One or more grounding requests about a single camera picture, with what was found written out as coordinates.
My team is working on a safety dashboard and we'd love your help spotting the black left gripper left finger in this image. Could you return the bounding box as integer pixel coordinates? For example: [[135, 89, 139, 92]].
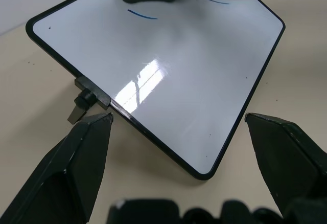
[[0, 113, 113, 224]]

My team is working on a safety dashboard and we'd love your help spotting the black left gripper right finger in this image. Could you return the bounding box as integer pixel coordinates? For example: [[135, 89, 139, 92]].
[[244, 113, 327, 221]]

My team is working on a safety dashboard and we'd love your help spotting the black whiteboard stand clip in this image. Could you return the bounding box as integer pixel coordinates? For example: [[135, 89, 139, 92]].
[[67, 76, 111, 125]]

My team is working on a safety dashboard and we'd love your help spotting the white whiteboard with black frame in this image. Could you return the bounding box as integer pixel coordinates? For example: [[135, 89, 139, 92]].
[[25, 0, 286, 181]]

